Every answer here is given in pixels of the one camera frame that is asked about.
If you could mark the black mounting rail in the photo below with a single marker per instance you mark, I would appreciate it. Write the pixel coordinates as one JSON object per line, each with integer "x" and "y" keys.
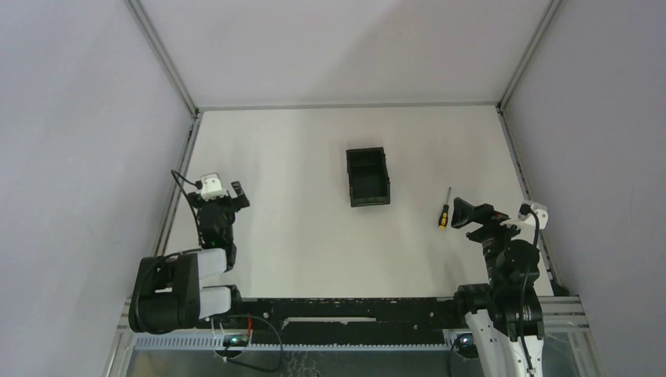
{"x": 425, "y": 321}

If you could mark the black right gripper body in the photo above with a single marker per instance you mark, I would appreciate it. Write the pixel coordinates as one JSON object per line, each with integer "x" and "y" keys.
{"x": 492, "y": 235}

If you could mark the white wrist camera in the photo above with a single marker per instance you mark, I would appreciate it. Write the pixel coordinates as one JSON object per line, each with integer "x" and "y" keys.
{"x": 531, "y": 215}
{"x": 211, "y": 187}

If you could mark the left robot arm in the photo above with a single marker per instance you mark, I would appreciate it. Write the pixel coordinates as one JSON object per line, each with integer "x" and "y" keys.
{"x": 168, "y": 294}

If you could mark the small electronics board with wires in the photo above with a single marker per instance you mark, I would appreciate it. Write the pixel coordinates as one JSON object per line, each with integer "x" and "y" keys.
{"x": 235, "y": 345}

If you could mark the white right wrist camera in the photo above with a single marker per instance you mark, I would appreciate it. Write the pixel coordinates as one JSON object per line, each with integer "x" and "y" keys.
{"x": 531, "y": 215}

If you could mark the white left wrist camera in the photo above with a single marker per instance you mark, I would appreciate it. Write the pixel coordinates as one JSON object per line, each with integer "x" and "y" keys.
{"x": 211, "y": 187}

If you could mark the yellow black handled screwdriver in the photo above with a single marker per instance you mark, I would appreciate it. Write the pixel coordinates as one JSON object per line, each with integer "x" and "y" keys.
{"x": 443, "y": 219}

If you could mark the black plastic storage bin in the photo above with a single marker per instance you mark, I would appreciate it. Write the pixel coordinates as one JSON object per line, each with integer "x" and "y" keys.
{"x": 369, "y": 181}

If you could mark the grey slotted cable duct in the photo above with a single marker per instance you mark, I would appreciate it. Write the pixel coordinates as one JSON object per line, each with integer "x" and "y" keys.
{"x": 191, "y": 342}

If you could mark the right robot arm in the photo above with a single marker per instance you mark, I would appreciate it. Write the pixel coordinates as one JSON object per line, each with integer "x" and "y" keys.
{"x": 504, "y": 314}

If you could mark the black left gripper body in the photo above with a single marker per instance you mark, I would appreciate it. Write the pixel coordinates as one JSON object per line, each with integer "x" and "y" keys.
{"x": 225, "y": 203}

